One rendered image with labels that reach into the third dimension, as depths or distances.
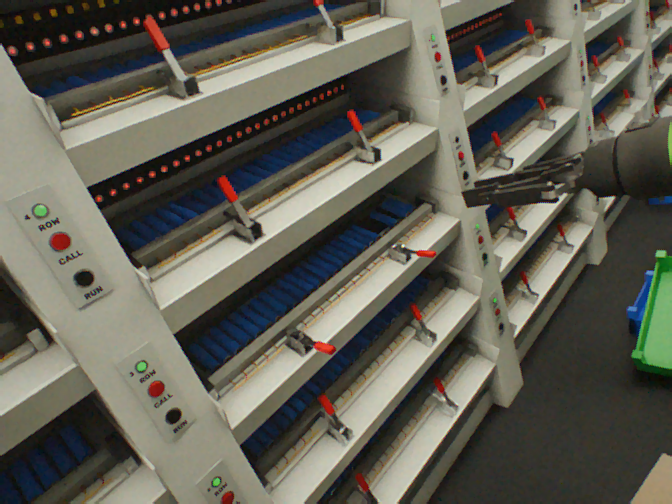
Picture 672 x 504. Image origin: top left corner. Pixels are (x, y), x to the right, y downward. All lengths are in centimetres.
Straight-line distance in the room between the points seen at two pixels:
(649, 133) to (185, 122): 53
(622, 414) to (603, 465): 15
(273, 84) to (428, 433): 76
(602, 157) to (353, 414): 56
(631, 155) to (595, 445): 74
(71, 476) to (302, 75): 59
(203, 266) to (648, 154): 54
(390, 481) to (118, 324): 64
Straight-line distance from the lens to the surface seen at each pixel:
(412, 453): 102
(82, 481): 67
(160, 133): 57
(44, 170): 52
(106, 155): 54
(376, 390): 88
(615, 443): 121
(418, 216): 93
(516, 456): 119
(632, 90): 226
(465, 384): 113
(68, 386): 56
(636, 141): 63
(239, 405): 67
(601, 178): 65
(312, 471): 81
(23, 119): 52
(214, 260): 60
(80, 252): 52
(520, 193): 68
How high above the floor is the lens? 93
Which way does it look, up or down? 23 degrees down
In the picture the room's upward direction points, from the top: 21 degrees counter-clockwise
